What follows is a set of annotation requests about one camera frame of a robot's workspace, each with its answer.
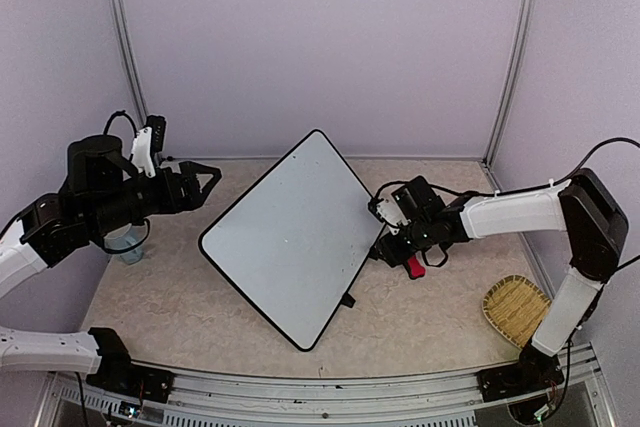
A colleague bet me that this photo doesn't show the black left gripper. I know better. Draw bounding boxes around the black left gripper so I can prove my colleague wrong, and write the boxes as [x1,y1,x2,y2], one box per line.
[88,160,221,237]

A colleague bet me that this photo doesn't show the red black whiteboard eraser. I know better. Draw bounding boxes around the red black whiteboard eraser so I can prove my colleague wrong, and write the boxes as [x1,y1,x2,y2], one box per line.
[405,256,426,280]

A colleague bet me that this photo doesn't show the white whiteboard black frame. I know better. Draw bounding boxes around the white whiteboard black frame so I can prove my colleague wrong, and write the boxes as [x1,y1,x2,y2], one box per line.
[198,130,383,352]

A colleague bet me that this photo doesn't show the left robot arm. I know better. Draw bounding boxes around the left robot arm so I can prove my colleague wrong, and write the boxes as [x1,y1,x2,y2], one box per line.
[1,134,222,392]

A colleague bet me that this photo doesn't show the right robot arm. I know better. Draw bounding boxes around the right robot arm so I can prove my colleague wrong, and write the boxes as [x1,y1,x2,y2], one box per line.
[368,168,629,391]

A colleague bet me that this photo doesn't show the black whiteboard stand foot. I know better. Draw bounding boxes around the black whiteboard stand foot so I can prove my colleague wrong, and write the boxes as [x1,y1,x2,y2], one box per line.
[340,293,355,308]
[367,246,380,260]

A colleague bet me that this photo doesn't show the light blue mug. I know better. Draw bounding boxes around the light blue mug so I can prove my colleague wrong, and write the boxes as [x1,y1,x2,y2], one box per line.
[104,225,143,265]

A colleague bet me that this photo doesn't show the woven bamboo tray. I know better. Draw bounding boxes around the woven bamboo tray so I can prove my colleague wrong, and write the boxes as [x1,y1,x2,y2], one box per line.
[482,274,551,349]

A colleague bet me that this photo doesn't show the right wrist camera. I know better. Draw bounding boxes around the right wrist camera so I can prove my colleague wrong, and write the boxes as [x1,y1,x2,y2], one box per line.
[367,198,408,235]

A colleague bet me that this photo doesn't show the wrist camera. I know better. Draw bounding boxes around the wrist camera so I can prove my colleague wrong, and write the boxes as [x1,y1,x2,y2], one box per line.
[130,115,167,178]
[367,198,408,235]

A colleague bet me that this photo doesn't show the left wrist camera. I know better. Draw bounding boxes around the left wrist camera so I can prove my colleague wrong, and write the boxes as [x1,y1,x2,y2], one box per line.
[130,115,167,178]

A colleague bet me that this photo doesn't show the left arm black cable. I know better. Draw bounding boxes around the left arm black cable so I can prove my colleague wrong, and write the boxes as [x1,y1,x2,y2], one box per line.
[102,109,151,256]

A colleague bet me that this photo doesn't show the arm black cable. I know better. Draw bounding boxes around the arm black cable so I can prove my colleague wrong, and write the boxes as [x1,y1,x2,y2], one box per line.
[102,109,151,256]
[373,136,640,408]

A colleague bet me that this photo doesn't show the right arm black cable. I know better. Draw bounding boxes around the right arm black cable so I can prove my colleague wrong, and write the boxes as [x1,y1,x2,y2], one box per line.
[373,136,640,408]

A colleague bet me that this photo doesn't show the front aluminium rail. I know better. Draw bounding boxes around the front aluminium rail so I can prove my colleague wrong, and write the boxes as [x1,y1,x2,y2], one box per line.
[32,344,618,426]

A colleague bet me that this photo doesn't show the left aluminium corner post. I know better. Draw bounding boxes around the left aluminium corner post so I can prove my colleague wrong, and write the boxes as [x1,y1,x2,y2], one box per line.
[109,0,149,126]

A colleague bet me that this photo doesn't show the aluminium corner post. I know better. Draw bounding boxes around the aluminium corner post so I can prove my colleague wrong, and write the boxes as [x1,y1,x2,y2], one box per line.
[483,0,535,170]
[109,0,149,126]

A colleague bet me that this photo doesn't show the right aluminium corner post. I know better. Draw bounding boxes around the right aluminium corner post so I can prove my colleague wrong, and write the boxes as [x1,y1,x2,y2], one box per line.
[483,0,535,170]

